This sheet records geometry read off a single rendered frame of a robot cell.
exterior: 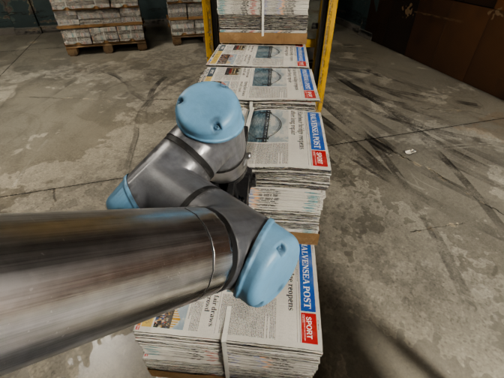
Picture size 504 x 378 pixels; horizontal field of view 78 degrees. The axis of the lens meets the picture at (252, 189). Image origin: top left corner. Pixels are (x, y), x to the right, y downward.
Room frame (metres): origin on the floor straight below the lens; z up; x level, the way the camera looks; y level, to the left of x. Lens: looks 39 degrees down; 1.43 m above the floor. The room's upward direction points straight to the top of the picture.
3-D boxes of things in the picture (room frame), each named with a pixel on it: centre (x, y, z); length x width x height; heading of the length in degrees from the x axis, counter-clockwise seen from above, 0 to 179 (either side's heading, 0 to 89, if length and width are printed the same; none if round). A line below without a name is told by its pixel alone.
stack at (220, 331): (0.86, 0.00, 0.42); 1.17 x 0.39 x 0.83; 175
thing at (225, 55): (1.28, -0.03, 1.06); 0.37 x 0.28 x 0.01; 85
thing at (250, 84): (0.99, -0.02, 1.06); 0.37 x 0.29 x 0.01; 86
